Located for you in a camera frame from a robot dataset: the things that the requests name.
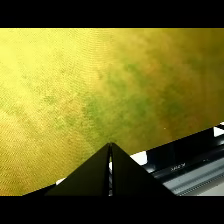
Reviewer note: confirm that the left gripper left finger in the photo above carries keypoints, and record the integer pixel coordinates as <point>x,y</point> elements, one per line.
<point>90,176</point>

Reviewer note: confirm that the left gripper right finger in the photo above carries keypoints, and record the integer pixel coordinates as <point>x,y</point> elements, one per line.
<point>133,178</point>

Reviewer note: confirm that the silver frame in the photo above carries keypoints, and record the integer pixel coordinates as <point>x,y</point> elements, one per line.
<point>200,178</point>

